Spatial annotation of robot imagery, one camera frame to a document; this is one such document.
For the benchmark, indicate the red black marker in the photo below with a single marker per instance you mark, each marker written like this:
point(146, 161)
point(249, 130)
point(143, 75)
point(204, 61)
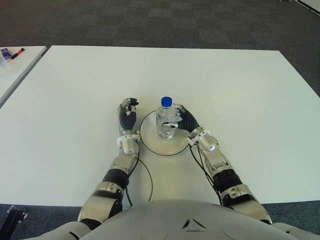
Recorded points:
point(17, 53)

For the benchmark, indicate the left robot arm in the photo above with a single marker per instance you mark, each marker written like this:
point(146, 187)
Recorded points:
point(127, 150)

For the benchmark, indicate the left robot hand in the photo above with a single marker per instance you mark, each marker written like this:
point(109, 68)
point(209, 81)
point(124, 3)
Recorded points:
point(127, 120)

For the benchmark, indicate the black metal stand foot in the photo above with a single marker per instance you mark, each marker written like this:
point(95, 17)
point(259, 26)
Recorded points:
point(17, 216)

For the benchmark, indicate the clear water bottle blue cap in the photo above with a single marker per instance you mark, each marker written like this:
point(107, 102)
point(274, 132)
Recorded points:
point(165, 120)

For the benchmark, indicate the white plate black rim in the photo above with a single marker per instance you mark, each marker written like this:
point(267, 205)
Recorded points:
point(162, 146)

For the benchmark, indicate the white side table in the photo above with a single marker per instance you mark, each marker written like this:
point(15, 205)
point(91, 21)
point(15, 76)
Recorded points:
point(21, 67)

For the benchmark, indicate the grey robot torso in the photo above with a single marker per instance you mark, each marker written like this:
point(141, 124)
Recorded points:
point(175, 220)

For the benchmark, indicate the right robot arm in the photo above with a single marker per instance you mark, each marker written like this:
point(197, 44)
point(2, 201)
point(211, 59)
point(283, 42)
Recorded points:
point(220, 170)

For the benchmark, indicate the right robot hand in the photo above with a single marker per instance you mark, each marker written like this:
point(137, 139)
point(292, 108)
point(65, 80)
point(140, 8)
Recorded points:
point(188, 122)

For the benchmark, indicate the small blue white box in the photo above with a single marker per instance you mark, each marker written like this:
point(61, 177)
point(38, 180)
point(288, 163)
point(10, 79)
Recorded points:
point(5, 53)

